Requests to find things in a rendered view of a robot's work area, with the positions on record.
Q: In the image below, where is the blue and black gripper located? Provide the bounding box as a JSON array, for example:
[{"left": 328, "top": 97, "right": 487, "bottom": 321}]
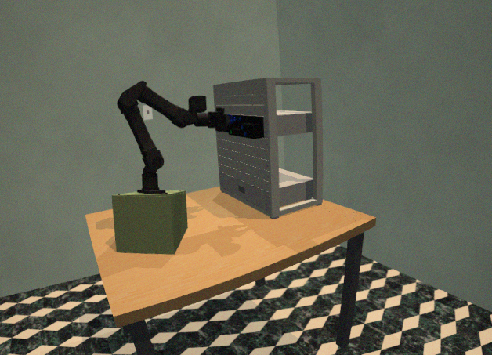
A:
[{"left": 216, "top": 107, "right": 240, "bottom": 132}]

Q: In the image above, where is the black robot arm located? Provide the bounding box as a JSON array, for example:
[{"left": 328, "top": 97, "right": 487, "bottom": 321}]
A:
[{"left": 117, "top": 81, "right": 230, "bottom": 194}]

